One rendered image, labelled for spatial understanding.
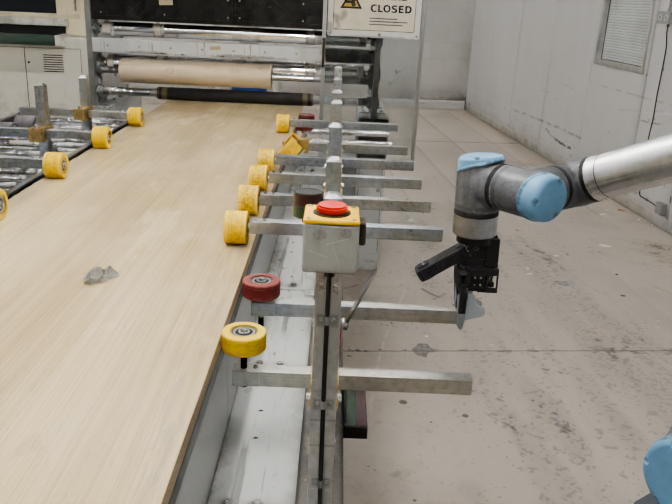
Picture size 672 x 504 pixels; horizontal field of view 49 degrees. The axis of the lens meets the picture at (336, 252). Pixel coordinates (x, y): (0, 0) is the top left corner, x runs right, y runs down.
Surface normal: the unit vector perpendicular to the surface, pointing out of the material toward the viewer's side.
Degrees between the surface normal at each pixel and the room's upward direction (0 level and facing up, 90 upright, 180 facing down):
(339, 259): 90
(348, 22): 90
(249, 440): 0
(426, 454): 0
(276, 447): 0
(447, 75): 90
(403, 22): 90
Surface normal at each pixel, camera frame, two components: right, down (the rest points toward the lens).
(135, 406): 0.04, -0.94
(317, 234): 0.00, 0.33
